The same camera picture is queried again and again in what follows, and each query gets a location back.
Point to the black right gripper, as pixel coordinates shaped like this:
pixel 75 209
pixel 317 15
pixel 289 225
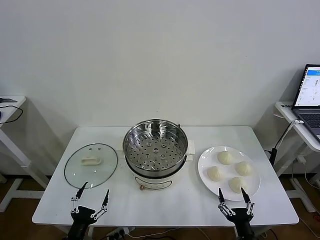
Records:
pixel 241 217

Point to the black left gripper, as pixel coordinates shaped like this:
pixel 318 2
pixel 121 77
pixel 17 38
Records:
pixel 80 216

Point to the white steamed baozi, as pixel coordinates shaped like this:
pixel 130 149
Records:
pixel 225 158
pixel 244 168
pixel 214 173
pixel 235 185

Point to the round glass pot lid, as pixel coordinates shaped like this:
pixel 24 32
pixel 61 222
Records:
pixel 75 172

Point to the stainless steel steamer basket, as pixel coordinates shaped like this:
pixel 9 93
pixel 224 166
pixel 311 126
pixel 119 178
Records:
pixel 155 160

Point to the white round plate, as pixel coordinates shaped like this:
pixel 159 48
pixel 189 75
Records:
pixel 208 187

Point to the white power strip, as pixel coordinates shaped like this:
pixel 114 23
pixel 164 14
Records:
pixel 118 233

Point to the white electric cooker pot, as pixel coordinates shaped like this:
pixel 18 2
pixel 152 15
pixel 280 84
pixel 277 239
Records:
pixel 152 181

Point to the white power adapter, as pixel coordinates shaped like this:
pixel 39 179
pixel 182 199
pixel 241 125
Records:
pixel 301 159

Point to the white side table with laptop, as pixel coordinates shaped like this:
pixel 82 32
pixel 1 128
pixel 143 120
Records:
pixel 285 110

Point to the grey open laptop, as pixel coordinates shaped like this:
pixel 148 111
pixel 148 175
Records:
pixel 307 87

